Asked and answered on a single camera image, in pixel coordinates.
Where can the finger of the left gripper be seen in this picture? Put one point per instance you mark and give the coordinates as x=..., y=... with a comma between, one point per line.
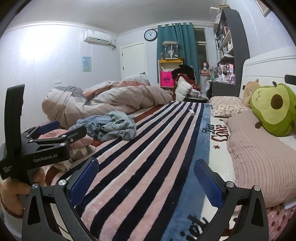
x=74, y=135
x=48, y=127

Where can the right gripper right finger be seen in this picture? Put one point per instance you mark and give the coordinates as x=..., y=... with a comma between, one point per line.
x=252, y=221

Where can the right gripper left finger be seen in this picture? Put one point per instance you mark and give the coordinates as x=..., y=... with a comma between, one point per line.
x=38, y=219

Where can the pink checked pants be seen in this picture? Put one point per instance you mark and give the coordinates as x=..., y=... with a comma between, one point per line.
x=76, y=143

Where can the person left hand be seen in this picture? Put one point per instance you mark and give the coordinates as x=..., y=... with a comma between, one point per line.
x=10, y=190

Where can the blue denim garment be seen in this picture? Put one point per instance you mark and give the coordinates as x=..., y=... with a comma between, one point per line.
x=93, y=125

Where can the pink striped duvet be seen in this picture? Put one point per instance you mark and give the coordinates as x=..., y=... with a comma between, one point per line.
x=69, y=104

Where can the light blue garment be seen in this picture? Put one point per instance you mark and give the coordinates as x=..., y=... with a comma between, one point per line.
x=120, y=125

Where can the pink pillow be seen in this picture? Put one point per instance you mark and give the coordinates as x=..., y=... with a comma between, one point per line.
x=261, y=159

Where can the striped Coke blanket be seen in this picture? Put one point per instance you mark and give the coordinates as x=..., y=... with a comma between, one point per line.
x=146, y=188

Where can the white door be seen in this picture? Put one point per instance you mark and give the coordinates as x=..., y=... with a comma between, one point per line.
x=133, y=59

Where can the air conditioner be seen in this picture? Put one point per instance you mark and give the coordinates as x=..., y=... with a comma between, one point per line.
x=96, y=37

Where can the floral pillow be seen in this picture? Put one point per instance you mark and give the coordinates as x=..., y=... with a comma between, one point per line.
x=227, y=106

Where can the avocado plush toy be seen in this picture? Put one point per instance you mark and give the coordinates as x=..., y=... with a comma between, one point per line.
x=274, y=106

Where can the pink WM bag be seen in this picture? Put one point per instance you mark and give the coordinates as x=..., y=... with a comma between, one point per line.
x=166, y=79

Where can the small white box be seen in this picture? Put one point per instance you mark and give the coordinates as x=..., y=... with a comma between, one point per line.
x=191, y=112

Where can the yellow white cabinet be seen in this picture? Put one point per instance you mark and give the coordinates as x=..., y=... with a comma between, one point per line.
x=168, y=65

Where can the white puffer jacket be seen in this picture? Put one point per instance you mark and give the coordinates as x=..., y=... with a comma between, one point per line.
x=182, y=89

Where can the tan plush toy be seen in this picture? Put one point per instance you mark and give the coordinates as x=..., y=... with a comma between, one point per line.
x=249, y=89

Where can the black garment pile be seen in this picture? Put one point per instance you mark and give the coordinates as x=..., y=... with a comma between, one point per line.
x=184, y=69

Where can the glass display case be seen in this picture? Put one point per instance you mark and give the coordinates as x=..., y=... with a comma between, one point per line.
x=171, y=49

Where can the white headboard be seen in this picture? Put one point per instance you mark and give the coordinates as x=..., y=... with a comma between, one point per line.
x=270, y=67

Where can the wig on mannequin head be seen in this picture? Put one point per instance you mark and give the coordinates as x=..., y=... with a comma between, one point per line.
x=204, y=65

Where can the teal curtain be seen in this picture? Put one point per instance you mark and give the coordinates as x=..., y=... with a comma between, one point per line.
x=183, y=34

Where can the blue wall poster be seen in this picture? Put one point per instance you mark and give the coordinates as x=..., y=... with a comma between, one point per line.
x=86, y=64

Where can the wall clock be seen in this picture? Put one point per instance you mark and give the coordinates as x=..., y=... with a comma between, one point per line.
x=150, y=35

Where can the grey wall shelf unit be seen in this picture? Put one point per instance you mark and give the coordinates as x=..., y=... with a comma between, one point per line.
x=232, y=46

